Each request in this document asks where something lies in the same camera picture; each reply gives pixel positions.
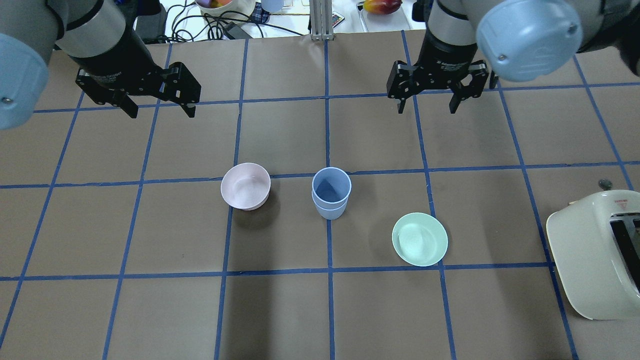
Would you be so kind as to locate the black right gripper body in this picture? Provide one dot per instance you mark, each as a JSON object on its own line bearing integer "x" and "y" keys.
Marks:
{"x": 446, "y": 56}

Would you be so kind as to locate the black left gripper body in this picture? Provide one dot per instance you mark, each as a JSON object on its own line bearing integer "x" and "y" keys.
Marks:
{"x": 116, "y": 59}

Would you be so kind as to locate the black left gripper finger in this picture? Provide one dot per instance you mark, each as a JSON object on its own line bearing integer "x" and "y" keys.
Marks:
{"x": 189, "y": 106}
{"x": 120, "y": 99}

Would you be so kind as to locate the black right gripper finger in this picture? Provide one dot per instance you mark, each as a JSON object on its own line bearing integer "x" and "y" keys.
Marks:
{"x": 460, "y": 93}
{"x": 402, "y": 101}

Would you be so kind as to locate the blue cup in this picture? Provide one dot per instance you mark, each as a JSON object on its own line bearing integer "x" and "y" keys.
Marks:
{"x": 331, "y": 188}
{"x": 330, "y": 211}

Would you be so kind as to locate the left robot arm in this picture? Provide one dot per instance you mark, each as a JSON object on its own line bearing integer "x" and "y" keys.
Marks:
{"x": 29, "y": 29}

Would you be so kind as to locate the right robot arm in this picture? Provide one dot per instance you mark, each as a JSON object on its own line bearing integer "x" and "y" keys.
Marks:
{"x": 521, "y": 40}

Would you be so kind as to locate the black power adapter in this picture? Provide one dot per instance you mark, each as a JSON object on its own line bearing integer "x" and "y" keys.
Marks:
{"x": 150, "y": 21}

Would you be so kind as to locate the red yellow mango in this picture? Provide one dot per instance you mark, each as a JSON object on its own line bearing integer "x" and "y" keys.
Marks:
{"x": 381, "y": 7}

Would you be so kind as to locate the pink bowl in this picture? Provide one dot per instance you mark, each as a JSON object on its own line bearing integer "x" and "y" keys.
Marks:
{"x": 246, "y": 186}

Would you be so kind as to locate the small remote control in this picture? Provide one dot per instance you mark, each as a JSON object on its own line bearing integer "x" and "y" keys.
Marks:
{"x": 337, "y": 19}

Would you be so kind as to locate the white bowl with fruit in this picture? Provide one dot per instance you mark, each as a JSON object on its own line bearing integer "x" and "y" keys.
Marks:
{"x": 230, "y": 9}

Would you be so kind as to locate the green bowl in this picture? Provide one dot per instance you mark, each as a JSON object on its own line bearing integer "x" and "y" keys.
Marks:
{"x": 420, "y": 239}

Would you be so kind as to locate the cream white toaster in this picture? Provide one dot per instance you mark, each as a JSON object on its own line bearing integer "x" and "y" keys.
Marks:
{"x": 595, "y": 245}

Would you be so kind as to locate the aluminium frame post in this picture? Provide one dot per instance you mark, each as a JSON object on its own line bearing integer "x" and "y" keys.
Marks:
{"x": 321, "y": 20}

